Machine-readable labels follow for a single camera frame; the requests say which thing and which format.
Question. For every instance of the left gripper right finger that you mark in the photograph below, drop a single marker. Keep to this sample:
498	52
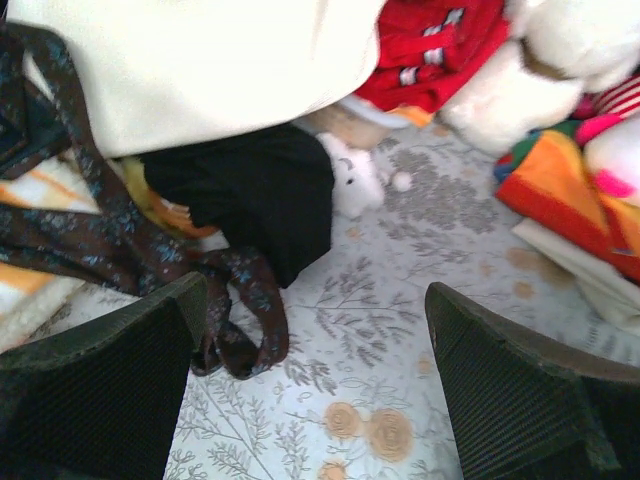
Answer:
525	406

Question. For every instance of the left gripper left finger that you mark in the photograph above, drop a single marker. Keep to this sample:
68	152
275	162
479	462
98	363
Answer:
101	400

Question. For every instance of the rainbow striped bag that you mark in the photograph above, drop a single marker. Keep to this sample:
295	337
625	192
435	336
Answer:
544	178

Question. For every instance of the cream canvas tote bag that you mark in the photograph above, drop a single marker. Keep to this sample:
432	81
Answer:
160	74

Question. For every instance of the black folded cloth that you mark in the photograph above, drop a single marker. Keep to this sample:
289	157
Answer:
270	189

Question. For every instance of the small white rabbit plush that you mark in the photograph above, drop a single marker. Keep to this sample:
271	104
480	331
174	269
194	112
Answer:
359	185

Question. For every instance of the white pink snowman plush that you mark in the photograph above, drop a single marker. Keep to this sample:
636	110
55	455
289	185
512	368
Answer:
609	137

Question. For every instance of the brown patterned shoe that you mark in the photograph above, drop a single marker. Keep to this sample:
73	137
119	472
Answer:
120	248

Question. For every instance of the white sheep plush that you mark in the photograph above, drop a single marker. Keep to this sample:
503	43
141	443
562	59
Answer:
557	51

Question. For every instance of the red cloth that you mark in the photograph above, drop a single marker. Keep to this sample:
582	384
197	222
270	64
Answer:
428	50

